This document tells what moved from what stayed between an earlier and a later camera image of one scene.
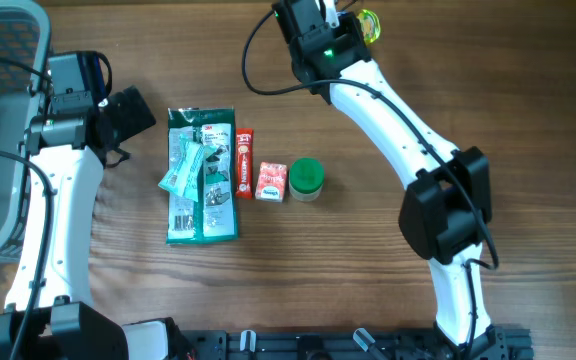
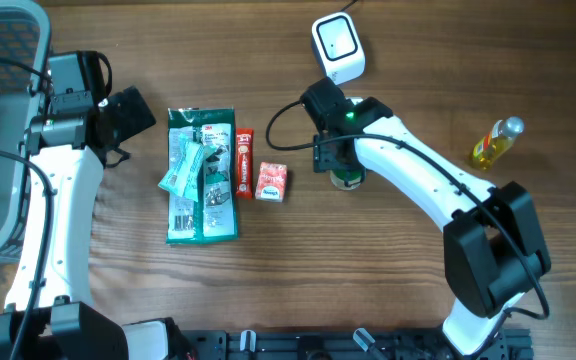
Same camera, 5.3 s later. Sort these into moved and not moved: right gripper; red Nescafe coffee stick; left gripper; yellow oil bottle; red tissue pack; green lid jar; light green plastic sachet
Moved: green lid jar; yellow oil bottle; right gripper
Not moved: left gripper; red tissue pack; light green plastic sachet; red Nescafe coffee stick
